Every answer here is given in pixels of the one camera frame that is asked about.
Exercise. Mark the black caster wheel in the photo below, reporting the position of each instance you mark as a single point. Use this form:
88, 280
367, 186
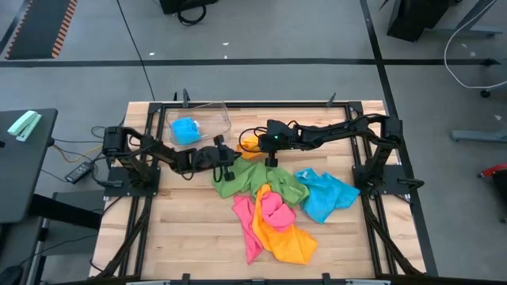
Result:
485, 93

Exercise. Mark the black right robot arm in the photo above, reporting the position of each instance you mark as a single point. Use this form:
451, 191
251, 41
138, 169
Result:
348, 130

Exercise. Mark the orange microfiber towel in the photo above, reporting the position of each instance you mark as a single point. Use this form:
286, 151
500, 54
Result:
249, 148
289, 243

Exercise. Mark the pink microfiber towel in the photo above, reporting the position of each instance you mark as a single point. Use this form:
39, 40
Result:
277, 213

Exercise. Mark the black equipment box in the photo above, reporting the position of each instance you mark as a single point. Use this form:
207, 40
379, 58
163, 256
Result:
186, 4

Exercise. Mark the red cart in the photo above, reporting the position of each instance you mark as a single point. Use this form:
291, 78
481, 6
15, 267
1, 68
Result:
495, 169

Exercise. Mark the blue microfiber towel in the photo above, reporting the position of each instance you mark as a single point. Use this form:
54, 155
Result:
328, 196
186, 130

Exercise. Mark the grey desk leg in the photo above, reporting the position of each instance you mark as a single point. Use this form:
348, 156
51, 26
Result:
479, 136
475, 31

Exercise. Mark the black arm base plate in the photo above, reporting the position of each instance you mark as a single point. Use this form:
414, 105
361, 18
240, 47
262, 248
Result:
396, 174
119, 191

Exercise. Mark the black orange-striped floor mat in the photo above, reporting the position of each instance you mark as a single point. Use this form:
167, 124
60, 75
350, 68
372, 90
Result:
39, 27

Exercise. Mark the clear plastic bin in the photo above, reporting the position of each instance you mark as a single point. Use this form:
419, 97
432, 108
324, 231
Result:
216, 118

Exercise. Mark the black power adapter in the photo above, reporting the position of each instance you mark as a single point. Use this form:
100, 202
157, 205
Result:
79, 172

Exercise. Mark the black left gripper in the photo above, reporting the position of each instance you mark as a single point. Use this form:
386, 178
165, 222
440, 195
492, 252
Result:
210, 158

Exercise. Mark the green microfiber towel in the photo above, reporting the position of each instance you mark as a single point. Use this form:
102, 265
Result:
245, 178

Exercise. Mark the mint green stapler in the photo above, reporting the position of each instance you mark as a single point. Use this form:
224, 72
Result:
24, 124

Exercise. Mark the black side table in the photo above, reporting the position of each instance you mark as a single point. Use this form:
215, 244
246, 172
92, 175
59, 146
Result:
24, 174

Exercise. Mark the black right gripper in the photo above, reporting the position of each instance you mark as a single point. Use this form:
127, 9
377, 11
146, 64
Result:
277, 136

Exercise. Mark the black cabinet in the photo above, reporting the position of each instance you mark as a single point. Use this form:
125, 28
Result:
416, 17

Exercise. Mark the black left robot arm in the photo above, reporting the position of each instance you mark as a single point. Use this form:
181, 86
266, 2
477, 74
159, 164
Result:
158, 152

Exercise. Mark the black metal crossbar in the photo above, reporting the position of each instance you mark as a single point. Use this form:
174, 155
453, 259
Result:
67, 211

